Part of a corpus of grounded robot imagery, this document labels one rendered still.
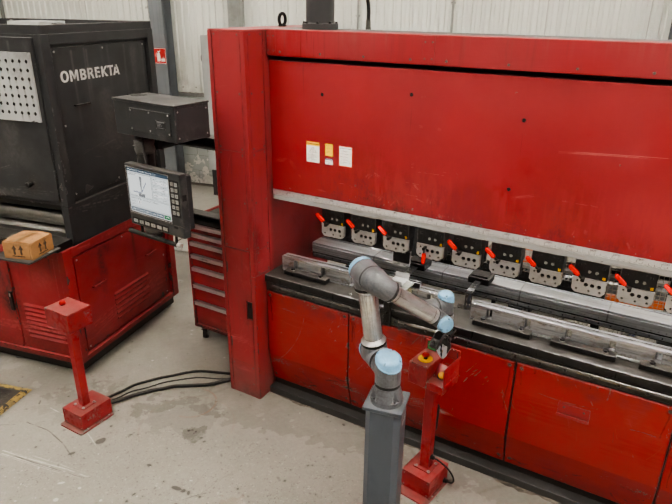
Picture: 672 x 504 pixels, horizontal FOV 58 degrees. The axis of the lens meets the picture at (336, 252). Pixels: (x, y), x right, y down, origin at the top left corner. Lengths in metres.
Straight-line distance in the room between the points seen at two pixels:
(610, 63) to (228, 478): 2.79
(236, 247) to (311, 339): 0.73
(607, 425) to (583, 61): 1.69
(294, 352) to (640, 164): 2.25
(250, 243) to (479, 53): 1.66
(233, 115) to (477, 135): 1.33
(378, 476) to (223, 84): 2.18
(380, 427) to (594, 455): 1.14
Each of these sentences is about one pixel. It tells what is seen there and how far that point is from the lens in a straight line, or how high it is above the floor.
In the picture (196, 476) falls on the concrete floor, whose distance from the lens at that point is 3.64.
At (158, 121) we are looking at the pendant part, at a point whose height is 1.86.
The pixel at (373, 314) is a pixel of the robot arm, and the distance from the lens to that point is 2.66.
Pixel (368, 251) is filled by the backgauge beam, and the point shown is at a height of 0.98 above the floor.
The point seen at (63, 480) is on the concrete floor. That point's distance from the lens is 3.83.
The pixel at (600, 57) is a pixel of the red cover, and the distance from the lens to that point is 2.82.
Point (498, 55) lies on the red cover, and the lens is 2.91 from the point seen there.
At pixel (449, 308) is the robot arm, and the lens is 2.85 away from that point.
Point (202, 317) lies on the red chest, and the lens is 4.71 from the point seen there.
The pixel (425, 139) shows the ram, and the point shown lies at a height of 1.81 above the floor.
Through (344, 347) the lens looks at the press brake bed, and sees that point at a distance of 3.63.
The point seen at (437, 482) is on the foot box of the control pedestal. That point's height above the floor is 0.06.
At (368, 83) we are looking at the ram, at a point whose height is 2.05.
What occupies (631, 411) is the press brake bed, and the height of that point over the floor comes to 0.68.
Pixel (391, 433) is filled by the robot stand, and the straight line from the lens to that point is 2.81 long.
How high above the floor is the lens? 2.43
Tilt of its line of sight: 22 degrees down
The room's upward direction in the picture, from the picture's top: 1 degrees clockwise
